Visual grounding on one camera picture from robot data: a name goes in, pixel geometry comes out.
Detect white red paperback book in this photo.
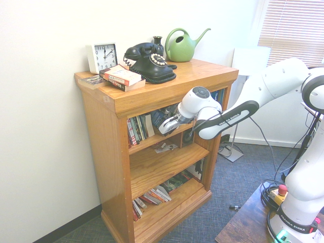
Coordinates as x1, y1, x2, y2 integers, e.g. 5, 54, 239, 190
99, 64, 143, 86

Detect white black picture book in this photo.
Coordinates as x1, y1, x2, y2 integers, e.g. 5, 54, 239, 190
193, 158, 206, 181

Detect white slim book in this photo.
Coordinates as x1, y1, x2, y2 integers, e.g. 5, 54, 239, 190
151, 185, 173, 202

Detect red spine slim book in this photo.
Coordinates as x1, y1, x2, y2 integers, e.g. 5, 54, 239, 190
138, 191, 163, 206

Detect dark green spine paperback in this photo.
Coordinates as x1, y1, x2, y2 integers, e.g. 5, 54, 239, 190
139, 114, 150, 141

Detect blue spine book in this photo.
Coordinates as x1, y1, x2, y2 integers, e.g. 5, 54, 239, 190
210, 88, 225, 107

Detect wooden bookshelf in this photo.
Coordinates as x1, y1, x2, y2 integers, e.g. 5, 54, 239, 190
74, 58, 239, 243

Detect white square clock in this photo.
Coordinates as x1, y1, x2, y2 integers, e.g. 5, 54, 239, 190
85, 42, 119, 74

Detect black glossy vase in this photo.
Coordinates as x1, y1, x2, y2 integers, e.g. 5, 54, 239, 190
152, 35, 164, 53

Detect black coiled cable bundle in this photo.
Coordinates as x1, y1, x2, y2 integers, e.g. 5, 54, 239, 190
260, 179, 282, 211

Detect leaning cream page book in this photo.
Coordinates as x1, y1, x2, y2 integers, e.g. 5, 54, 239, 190
144, 113, 156, 138

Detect yellow red emergency stop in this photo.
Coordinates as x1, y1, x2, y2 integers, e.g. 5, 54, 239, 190
270, 184, 290, 207

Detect black power cord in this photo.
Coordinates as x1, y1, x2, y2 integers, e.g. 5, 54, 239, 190
219, 135, 232, 154

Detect loose paper cards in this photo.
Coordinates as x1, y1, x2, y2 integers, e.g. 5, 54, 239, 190
153, 141, 178, 154

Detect dark green cover book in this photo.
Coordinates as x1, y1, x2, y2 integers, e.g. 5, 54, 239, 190
161, 172, 193, 193

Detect dark cover thin book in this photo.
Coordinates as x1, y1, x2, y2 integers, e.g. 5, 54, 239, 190
78, 75, 107, 90

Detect red spine paperback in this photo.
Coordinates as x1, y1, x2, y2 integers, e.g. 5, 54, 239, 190
126, 118, 136, 149

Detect white floor lamp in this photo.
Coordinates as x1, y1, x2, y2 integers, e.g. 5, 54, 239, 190
218, 47, 272, 163

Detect black round speaker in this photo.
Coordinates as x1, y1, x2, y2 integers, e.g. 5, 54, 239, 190
182, 128, 195, 146

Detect grey white cover book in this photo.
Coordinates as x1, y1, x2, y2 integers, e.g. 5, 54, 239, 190
131, 199, 143, 222

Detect blue Darwin's Radio paperback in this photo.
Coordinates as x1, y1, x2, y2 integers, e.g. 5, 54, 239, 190
151, 108, 170, 129

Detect green plastic watering can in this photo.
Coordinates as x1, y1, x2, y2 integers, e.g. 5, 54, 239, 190
165, 27, 212, 63

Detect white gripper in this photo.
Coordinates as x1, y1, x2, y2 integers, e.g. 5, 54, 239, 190
158, 116, 183, 137

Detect white window blinds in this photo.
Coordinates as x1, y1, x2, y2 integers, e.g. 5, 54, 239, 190
258, 0, 324, 68

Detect red title thick paperback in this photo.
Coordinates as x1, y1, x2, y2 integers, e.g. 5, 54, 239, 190
103, 77, 146, 93

